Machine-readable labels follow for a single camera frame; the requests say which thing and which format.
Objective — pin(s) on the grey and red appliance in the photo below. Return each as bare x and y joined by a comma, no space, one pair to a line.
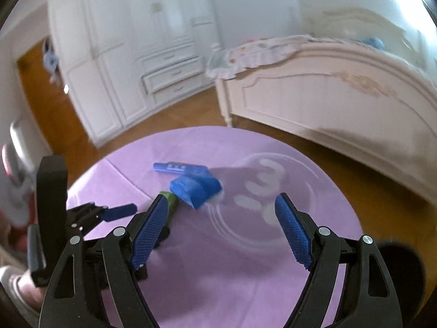
20,143

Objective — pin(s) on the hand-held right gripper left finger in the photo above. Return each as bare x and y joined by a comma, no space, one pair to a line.
150,232

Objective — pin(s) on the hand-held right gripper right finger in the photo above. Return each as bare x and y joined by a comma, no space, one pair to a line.
293,235

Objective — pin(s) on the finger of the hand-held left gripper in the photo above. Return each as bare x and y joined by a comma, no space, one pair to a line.
164,234
119,211

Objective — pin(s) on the blue cloth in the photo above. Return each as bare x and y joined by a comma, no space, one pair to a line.
194,189

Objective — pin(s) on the blue plush toy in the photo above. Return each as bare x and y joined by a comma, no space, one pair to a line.
374,42

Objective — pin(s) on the green cylindrical object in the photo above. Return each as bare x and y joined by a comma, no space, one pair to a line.
171,203

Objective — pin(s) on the floral ruffled blanket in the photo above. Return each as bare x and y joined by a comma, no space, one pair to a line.
245,56

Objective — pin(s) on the pale hanging cloth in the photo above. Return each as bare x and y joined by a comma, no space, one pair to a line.
51,61

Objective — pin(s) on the white wardrobe with drawers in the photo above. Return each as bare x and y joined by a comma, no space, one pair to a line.
119,58

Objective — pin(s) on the cream carved bed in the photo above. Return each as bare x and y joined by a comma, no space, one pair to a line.
324,102

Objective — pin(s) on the wooden door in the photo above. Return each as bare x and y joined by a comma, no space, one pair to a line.
37,88

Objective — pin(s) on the person's shoe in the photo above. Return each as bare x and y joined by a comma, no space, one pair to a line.
10,280

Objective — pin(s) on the blue printed packet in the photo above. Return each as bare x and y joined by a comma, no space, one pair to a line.
177,168

